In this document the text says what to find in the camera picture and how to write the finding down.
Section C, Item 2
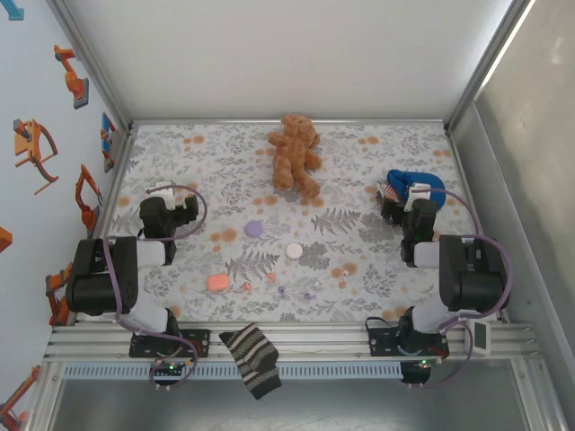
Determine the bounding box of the blue cap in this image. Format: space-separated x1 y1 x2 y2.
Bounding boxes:
386 169 447 212

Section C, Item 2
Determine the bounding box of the red white striped cloth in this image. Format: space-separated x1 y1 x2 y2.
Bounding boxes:
376 180 399 202

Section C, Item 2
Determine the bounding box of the floral patterned table cloth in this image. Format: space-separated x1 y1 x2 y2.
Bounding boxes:
74 121 509 325

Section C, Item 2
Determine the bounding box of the white digital timer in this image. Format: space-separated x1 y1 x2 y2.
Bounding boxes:
466 319 491 357

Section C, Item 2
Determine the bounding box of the brown teddy bear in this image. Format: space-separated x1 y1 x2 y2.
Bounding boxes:
268 114 323 203

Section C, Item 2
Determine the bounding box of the orange clamp machine sticker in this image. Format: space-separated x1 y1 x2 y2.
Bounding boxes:
12 119 60 196

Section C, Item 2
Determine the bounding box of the controller board with LED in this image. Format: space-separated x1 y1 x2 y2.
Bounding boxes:
150 357 199 379
401 357 440 386

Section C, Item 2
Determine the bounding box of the orange robot sticker grey base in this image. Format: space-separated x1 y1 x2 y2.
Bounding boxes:
53 43 90 110

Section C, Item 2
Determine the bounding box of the black beige striped sock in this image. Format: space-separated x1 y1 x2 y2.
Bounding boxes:
218 322 283 400

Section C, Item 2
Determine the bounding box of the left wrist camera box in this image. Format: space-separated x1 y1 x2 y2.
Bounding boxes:
155 180 189 210

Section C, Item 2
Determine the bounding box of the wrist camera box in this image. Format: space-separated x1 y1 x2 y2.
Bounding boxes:
405 182 433 212
155 180 189 210

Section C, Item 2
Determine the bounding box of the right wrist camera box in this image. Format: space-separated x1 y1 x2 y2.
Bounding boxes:
405 182 433 212

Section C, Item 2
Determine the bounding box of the thin aluminium frame rail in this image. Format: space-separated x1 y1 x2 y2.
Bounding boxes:
447 128 511 324
71 125 138 324
129 118 450 128

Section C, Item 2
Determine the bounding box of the blue conveyor wall sticker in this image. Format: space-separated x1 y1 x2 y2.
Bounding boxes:
101 111 119 174

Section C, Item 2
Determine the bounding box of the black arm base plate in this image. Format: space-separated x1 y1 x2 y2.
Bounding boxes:
367 327 450 359
129 329 211 359

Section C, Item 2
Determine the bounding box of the wide aluminium frame rail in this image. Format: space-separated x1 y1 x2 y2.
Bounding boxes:
42 319 540 364

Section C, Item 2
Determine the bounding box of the aluminium frame post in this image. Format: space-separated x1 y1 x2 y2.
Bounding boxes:
47 0 136 131
442 0 540 134

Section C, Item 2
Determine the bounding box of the white slotted cable duct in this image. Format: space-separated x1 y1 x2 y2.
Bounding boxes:
62 362 403 380

